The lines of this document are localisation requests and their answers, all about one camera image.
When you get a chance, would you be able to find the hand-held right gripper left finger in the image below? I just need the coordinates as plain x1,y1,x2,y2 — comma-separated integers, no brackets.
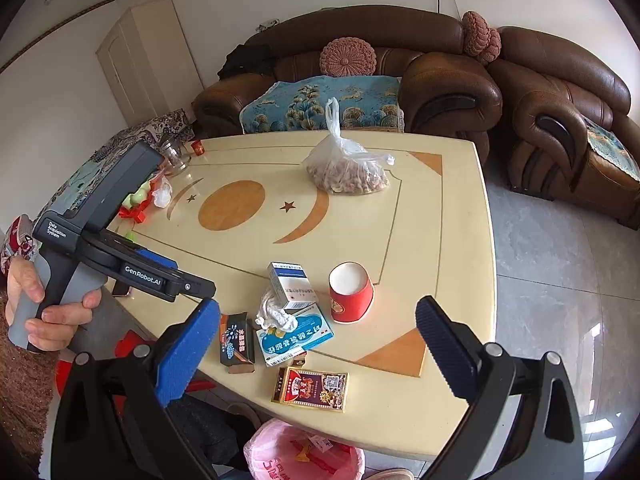
50,297,223,480

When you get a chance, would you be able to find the patterned floral cloth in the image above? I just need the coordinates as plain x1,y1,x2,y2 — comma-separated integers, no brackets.
32,110,196,231

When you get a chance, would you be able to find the person's left forearm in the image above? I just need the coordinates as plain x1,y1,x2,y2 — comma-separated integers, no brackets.
0,295,65,473

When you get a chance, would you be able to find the black cloth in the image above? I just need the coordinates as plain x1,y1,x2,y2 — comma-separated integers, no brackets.
217,42,276,80

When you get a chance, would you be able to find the red plastic tray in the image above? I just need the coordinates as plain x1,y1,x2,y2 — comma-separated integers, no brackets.
117,172,168,223

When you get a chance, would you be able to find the person's leg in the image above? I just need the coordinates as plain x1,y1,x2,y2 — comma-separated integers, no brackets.
165,395,261,480

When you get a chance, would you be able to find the red and gold box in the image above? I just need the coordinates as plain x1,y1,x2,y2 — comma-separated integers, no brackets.
271,366,349,413

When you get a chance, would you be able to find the white tissue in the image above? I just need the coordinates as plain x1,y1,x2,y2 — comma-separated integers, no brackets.
255,290,305,333

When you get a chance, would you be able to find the brown leather armchair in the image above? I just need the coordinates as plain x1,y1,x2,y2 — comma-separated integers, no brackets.
487,26,640,231

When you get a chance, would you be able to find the beige slipper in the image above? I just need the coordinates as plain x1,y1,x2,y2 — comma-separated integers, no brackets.
367,467,416,480

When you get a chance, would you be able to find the blue printed armchair cover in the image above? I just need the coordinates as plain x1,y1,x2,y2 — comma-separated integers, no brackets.
582,122,640,181

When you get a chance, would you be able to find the blue printed sofa cover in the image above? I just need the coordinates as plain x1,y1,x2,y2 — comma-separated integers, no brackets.
239,75,403,135

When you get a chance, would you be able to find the person's left hand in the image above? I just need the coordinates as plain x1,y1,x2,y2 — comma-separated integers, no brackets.
4,257,104,355

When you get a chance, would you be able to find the white crumpled plastic wrap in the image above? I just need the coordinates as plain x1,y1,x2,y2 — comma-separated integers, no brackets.
151,179,173,209

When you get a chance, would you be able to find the black and orange box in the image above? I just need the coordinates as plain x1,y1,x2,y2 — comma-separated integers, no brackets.
219,312,257,375

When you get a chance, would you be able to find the red paper cup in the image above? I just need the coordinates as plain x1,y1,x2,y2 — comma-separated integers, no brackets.
328,261,375,324

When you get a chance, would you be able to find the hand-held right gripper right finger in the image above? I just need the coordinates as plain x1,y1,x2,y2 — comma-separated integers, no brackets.
415,296,586,480

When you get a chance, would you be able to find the glass jar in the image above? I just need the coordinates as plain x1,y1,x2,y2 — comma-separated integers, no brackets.
159,132,192,177

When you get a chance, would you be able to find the brown leather sofa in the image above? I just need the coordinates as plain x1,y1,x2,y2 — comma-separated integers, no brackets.
192,9,503,166

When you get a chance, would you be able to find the pink round knitted cushion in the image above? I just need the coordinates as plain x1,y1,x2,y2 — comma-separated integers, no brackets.
320,37,377,76
461,11,489,56
480,27,502,65

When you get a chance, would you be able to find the red floral cloth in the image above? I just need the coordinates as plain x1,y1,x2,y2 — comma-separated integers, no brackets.
0,215,43,276

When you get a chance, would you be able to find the cream wooden cabinet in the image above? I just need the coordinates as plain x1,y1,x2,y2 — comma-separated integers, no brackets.
96,0,205,128

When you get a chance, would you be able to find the plastic bag of peanuts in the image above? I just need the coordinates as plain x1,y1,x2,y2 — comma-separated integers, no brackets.
301,97,396,196

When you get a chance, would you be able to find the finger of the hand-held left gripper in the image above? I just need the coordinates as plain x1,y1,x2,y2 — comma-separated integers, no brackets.
134,247,179,272
174,270,217,304

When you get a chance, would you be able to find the white and blue medicine box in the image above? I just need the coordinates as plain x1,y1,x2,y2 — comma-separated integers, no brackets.
267,261,320,310

